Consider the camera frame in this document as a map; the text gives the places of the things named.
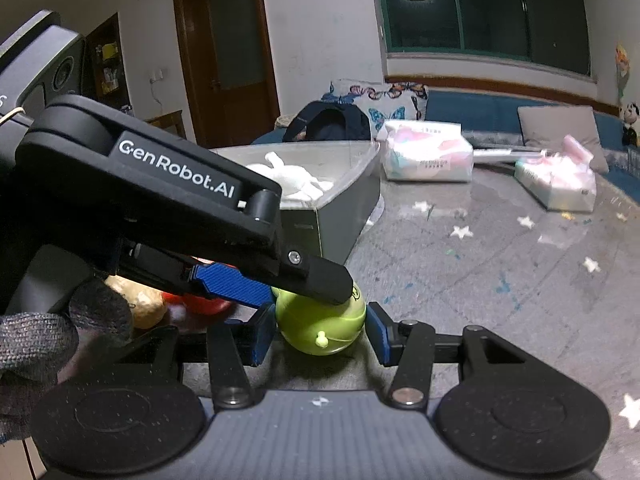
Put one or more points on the yellow and green cartoon figure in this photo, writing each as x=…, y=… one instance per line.
x=622, y=70

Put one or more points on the person's left hand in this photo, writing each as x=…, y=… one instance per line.
x=35, y=355

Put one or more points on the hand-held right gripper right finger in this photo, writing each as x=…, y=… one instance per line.
x=377, y=335

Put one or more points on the green framed window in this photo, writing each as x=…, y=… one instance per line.
x=480, y=10

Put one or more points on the grey pillow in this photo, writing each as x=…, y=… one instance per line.
x=555, y=125

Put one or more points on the tan peanut toy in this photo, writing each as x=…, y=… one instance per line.
x=145, y=305

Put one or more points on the red round toy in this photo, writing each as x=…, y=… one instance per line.
x=200, y=305

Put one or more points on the pink tissue pack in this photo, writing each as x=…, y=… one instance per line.
x=425, y=152
x=555, y=180

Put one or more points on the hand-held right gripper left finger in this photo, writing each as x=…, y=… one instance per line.
x=262, y=334

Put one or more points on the white plush rabbit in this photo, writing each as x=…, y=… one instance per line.
x=295, y=175

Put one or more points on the butterfly print pillow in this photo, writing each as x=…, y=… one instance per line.
x=385, y=100

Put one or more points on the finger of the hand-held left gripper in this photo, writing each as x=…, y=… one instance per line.
x=325, y=282
x=230, y=282

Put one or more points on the panda plush toy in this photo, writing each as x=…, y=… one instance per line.
x=630, y=120

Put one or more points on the dark wooden shelf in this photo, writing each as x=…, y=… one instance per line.
x=107, y=65

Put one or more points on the beige crumpled cloth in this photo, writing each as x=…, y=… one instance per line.
x=286, y=122

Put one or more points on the grey star print mat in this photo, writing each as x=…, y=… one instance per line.
x=475, y=270

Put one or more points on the dark blue backpack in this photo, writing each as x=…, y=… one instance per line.
x=330, y=122

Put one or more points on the brown wooden door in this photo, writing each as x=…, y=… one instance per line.
x=225, y=55

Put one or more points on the white cardboard box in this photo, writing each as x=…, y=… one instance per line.
x=340, y=220

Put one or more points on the blue sofa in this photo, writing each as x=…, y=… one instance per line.
x=475, y=110

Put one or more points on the white stick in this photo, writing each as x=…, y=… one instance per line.
x=500, y=154

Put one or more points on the small wooden table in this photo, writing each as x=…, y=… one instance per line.
x=167, y=122

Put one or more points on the green round toy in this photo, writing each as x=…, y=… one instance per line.
x=300, y=322

